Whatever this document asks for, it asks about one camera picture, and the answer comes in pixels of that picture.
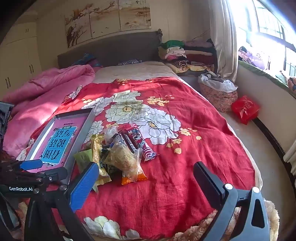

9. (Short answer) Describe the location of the red floral blanket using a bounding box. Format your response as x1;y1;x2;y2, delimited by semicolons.
17;76;262;240

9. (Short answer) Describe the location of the fluffy beige blanket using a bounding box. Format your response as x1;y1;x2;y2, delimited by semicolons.
172;199;280;241

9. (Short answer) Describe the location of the dark patterned pillow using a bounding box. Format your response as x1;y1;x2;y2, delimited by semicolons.
117;58;143;67

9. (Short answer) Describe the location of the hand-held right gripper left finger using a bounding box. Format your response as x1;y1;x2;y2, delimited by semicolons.
24;162;100;241

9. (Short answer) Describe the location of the cream bed sheet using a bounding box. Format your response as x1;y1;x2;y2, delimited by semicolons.
92;61;178;85

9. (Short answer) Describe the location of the green trimmed sill cushion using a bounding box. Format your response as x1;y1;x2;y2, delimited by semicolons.
238;60;296;93

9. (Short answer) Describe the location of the floral fabric basket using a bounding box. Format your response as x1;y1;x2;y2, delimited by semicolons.
199;82;238;113

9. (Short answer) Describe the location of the purple clothes heap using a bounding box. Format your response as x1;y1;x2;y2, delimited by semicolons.
238;46;271;70

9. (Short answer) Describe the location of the yellow snack packet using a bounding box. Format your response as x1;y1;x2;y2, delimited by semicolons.
90;134;112;186

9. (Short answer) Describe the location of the grey upholstered headboard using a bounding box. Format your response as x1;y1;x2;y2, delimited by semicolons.
57;30;163;69

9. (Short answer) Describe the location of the dark wooden bed edge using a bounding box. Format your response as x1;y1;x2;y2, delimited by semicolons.
253;117;289;161

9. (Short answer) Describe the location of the grey rectangular tray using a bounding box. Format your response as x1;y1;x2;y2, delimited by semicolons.
24;108;96;179

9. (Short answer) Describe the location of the white plastic bag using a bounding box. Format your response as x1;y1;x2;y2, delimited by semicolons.
198;71;238;93

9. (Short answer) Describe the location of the blue and pink pillow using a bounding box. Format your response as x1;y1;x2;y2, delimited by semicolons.
72;53;104;69

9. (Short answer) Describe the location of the cream curtain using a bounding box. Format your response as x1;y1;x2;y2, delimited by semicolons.
208;0;239;82

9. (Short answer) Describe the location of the window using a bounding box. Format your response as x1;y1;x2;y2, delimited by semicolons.
233;0;296;77

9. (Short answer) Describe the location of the red plastic bag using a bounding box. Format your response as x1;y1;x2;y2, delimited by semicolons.
231;95;260;126

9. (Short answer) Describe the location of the dark red chocolate bar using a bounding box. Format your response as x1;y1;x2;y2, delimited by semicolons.
119;133;139;154

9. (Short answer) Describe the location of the small clear plastic snack bag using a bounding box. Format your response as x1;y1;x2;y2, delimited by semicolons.
103;124;119;144

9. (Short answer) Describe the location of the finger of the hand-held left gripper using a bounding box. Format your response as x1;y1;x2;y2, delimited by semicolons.
0;159;43;179
9;166;68;186

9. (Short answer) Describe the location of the red cartoon snack packet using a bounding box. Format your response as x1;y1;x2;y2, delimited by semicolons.
119;123;146;151

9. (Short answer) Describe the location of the beige landscape wall painting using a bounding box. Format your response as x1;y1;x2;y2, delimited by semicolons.
118;0;152;32
65;4;92;48
89;0;121;39

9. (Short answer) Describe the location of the red white swirl candy packet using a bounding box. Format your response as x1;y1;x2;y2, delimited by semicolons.
138;139;158;163

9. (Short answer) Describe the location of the pink and blue book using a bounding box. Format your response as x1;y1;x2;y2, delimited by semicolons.
30;116;87;173

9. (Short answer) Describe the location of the cream wardrobe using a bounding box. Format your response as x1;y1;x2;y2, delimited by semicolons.
0;22;42;98

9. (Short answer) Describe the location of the clear bag of dried noodles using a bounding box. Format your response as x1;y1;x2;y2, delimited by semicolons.
103;141;148;186

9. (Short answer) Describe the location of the blue snack packet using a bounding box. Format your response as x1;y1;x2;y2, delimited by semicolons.
109;135;123;149

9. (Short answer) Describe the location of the light green snack packet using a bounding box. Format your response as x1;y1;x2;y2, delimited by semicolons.
74;149;96;193

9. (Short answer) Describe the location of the pink quilt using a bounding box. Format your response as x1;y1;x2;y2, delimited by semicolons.
0;64;96;160

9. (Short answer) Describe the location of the orange patterned cloth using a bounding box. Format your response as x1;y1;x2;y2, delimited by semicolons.
287;76;296;93

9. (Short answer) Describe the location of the black snack packet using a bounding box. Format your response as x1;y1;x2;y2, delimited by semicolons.
99;148;123;181

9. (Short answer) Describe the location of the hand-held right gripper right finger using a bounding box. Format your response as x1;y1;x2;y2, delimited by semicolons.
193;161;271;241

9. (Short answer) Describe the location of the pile of folded clothes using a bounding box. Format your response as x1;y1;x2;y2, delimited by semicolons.
158;39;218;75

